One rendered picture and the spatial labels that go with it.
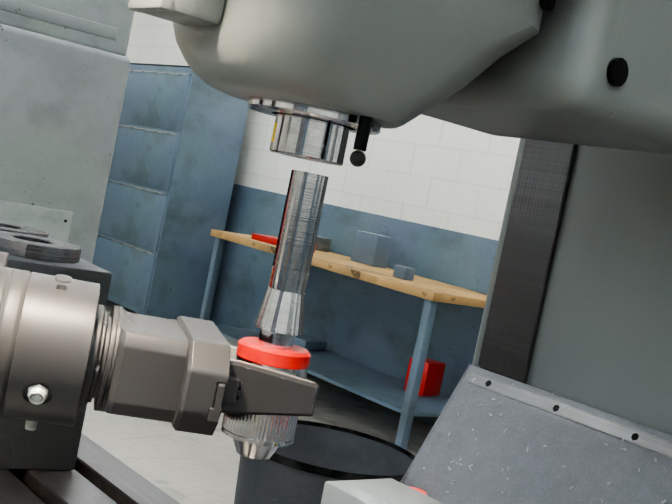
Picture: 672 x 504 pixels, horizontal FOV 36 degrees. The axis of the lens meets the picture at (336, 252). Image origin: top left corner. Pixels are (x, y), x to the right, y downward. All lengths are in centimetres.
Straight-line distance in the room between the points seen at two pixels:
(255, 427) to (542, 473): 35
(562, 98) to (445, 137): 596
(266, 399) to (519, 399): 39
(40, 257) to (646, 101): 53
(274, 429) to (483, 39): 27
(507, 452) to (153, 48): 916
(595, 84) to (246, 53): 22
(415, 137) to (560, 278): 586
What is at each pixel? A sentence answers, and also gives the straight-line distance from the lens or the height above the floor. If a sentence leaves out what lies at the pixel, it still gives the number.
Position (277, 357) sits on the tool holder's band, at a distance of 64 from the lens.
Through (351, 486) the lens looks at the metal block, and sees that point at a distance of 57.
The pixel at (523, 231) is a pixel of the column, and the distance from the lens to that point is 100.
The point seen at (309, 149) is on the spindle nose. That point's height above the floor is 129.
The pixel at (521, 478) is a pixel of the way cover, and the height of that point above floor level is 105.
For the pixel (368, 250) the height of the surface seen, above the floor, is 97.
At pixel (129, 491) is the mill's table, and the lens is 96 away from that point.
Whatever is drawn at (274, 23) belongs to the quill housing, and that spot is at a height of 134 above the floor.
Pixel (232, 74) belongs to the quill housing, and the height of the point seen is 132.
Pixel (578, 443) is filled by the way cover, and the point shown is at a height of 109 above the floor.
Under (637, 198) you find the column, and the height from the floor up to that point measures 131.
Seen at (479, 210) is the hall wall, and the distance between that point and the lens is 630.
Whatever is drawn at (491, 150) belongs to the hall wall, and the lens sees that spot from 632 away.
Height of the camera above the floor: 126
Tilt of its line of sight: 3 degrees down
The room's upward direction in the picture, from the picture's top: 12 degrees clockwise
